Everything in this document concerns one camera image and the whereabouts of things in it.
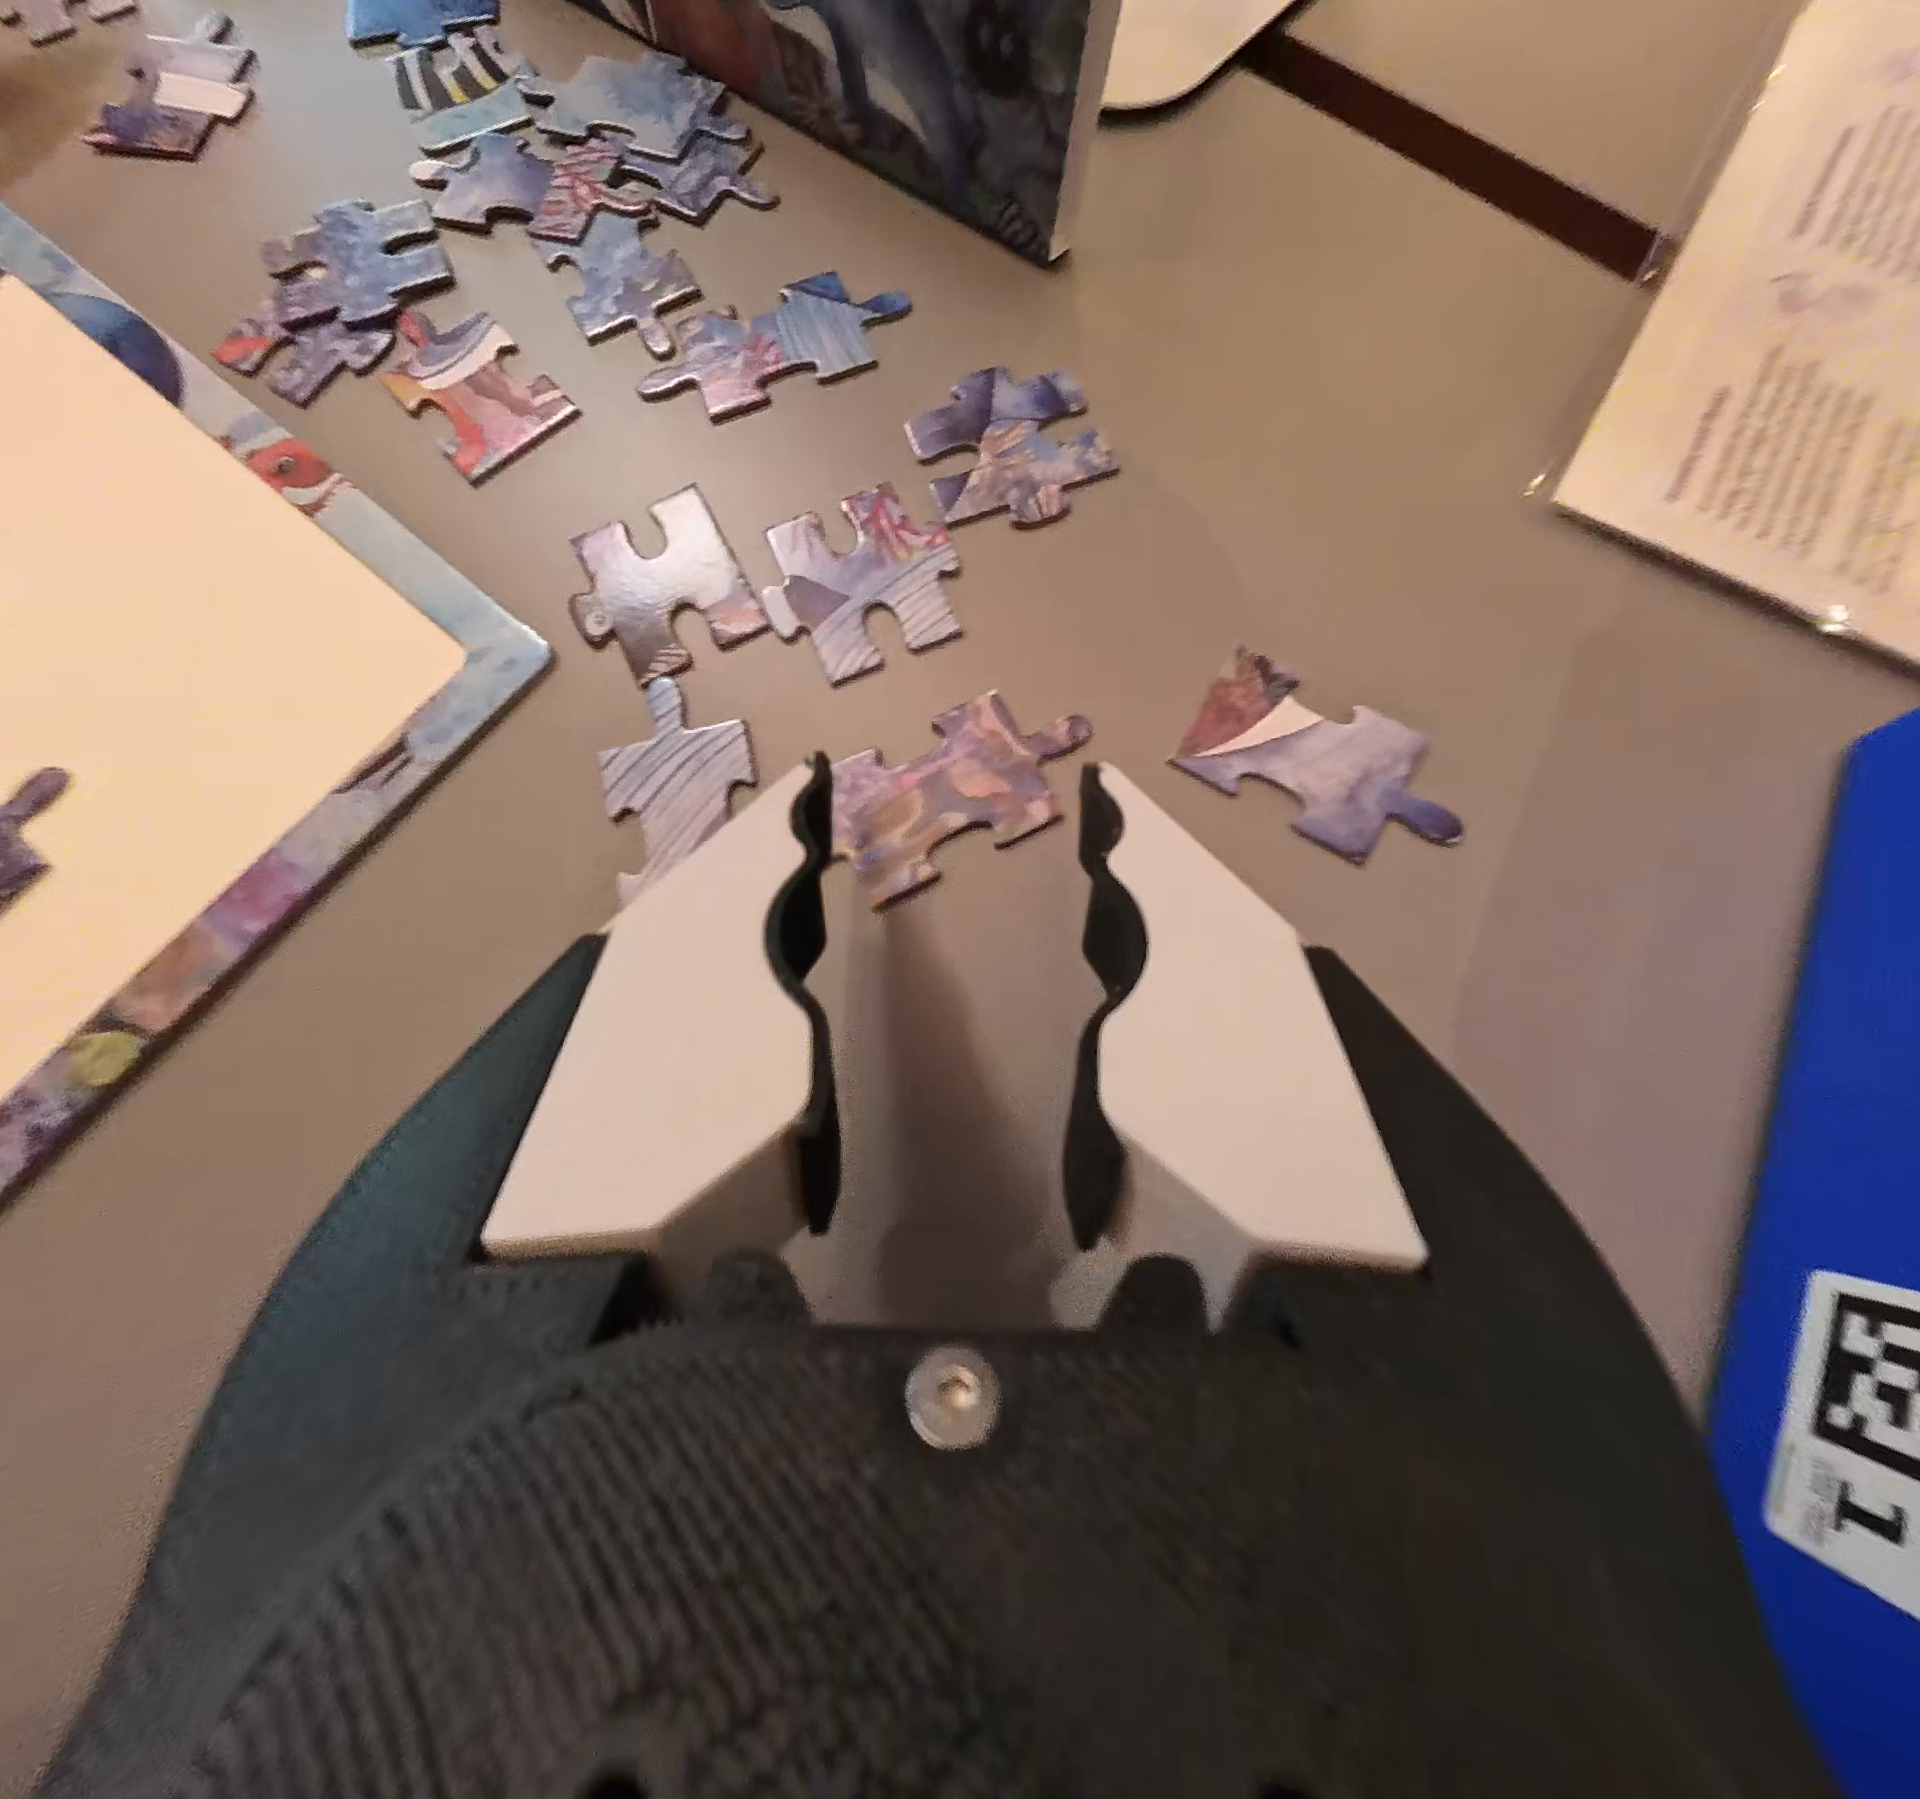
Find space and ocean puzzle box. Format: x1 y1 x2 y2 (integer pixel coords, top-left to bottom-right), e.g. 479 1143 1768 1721
374 0 1149 267

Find purple pink swirl jigsaw piece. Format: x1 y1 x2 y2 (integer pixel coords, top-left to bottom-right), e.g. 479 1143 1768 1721
828 694 1092 912

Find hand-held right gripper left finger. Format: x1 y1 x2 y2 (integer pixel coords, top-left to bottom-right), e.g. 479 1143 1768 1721
478 751 842 1266

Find white patch coral jigsaw piece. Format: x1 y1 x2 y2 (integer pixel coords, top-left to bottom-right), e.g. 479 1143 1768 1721
1167 644 1467 866

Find printed instruction sheet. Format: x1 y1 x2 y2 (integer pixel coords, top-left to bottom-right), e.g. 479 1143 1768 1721
1552 0 1920 672

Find ocean print puzzle frame board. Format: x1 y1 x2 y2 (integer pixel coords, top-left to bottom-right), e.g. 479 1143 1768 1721
0 202 555 1208

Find scattered loose puzzle pieces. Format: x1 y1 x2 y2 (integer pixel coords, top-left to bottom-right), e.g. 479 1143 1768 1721
0 0 1121 908

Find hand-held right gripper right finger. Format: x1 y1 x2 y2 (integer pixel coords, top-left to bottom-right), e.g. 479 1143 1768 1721
1059 761 1429 1275

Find blue plastic bin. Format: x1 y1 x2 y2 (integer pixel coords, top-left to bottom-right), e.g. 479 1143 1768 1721
1705 706 1920 1672

